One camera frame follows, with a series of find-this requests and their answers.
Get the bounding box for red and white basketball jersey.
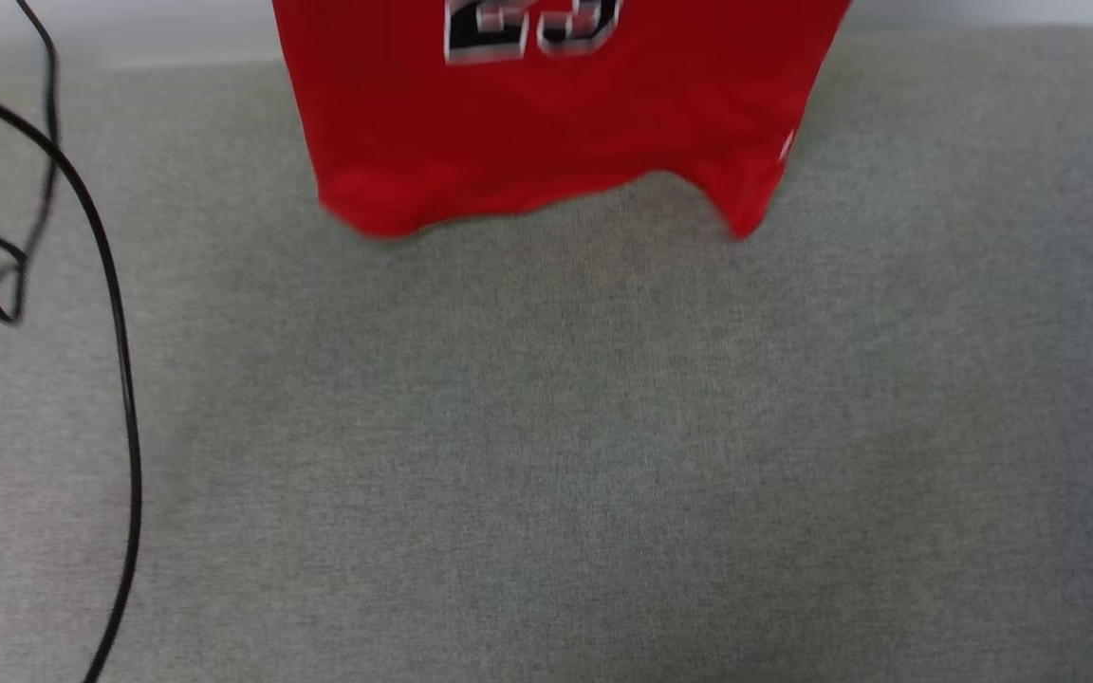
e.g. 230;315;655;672
271;0;853;240

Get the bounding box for thick black cable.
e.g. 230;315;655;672
0;78;144;683

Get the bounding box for thin black looped cable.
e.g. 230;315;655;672
0;0;62;328

